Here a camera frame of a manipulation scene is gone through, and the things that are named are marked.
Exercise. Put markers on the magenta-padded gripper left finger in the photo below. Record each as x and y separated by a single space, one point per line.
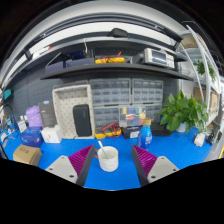
80 160

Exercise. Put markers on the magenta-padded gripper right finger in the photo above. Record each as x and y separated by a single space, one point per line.
146 160

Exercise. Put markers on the blue drink bottle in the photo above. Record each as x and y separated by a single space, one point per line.
145 136

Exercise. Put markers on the white spoon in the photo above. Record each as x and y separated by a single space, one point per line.
101 147

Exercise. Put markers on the black box with white label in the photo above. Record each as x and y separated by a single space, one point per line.
130 132

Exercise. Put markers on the flat black case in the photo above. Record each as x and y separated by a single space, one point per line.
161 129

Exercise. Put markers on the small white box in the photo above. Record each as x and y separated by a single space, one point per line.
52 134

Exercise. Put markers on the black rectangular speaker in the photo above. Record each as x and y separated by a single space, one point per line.
82 120

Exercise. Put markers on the yellow multimeter with red leads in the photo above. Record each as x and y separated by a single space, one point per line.
108 131

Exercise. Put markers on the clear organizer box, coloured parts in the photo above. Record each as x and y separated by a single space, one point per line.
132 115

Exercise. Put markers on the grey small-parts drawer cabinet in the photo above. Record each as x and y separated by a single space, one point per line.
110 91
154 111
147 90
106 115

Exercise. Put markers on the white perforated crate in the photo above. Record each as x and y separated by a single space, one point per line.
63 110

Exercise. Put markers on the brown cardboard box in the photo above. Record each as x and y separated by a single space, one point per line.
27 155

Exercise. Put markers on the blue carton box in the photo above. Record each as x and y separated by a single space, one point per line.
31 136

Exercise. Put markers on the dark grey flat package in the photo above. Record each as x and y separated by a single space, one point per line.
47 114

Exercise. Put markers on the white power adapter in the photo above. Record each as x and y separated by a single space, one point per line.
199 140

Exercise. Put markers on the green potted plant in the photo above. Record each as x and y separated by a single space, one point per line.
181 111

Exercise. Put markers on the purple plastic bag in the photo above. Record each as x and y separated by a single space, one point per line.
34 116

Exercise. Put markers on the small white bottle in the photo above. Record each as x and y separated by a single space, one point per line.
22 125

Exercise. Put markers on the teal object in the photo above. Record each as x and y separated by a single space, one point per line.
7 94

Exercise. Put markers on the white shelving rack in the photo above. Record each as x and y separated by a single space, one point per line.
206 76

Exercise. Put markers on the yellow tool with red leads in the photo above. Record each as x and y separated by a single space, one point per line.
110 60

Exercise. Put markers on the dark wall shelf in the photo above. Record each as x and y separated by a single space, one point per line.
113 69

